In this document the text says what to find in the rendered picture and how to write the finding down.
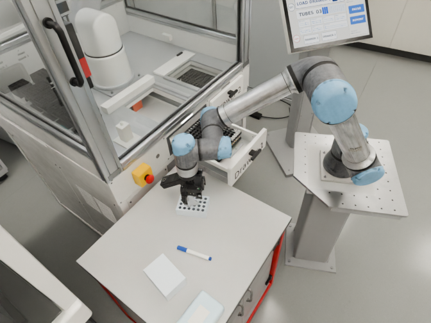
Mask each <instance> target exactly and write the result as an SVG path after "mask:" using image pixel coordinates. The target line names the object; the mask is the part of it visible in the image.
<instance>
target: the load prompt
mask: <svg viewBox="0 0 431 323"><path fill-rule="evenodd" d="M342 1H344V0H294V2H295V7H296V9H300V8H307V7H311V6H319V5H323V4H330V3H338V2H342Z"/></svg>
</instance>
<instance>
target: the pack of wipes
mask: <svg viewBox="0 0 431 323"><path fill-rule="evenodd" d="M223 313H224V306H223V305H222V304H221V303H220V302H218V301H217V300H215V299H214V298H213V297H212V296H211V295H209V294H208V293H206V292H205V291H204V290H202V291H200V293H199V294H198V296H197V297H196V298H195V299H194V300H193V302H192V303H191V304H190V306H189V307H188V308H187V309H186V311H185V312H184V313H183V315H182V316H181V317H180V319H179V320H178V321H177V323H217V321H218V320H219V318H220V317H221V315H222V314H223Z"/></svg>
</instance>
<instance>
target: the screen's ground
mask: <svg viewBox="0 0 431 323"><path fill-rule="evenodd" d="M286 2H287V4H289V3H294V0H286ZM342 3H345V8H346V11H344V12H337V13H330V14H326V15H318V16H316V9H315V8H319V7H323V6H330V5H335V4H342ZM294 4H295V3H294ZM356 4H364V11H365V12H359V13H352V14H349V9H348V6H352V5H356ZM338 13H346V16H347V21H348V27H345V28H339V29H332V30H328V31H334V30H336V32H337V39H333V40H326V41H322V36H321V33H323V32H327V31H321V32H317V33H319V40H320V42H316V43H312V44H305V43H304V38H303V36H305V35H300V39H301V42H298V43H295V44H294V48H298V47H305V46H311V45H315V44H322V43H326V42H332V41H336V40H343V39H347V38H353V37H360V36H364V35H369V28H368V18H367V13H366V4H365V0H344V1H342V2H338V3H330V4H323V5H319V6H311V7H307V8H300V9H296V11H294V12H289V11H288V14H289V21H290V25H291V32H292V36H293V35H299V34H300V30H299V26H298V21H300V20H305V19H311V18H316V17H323V16H327V15H335V14H338ZM364 14H365V16H366V22H363V23H360V24H352V25H351V23H350V17H353V16H357V15H364ZM312 34H316V33H310V34H306V35H312ZM293 43H294V42H293Z"/></svg>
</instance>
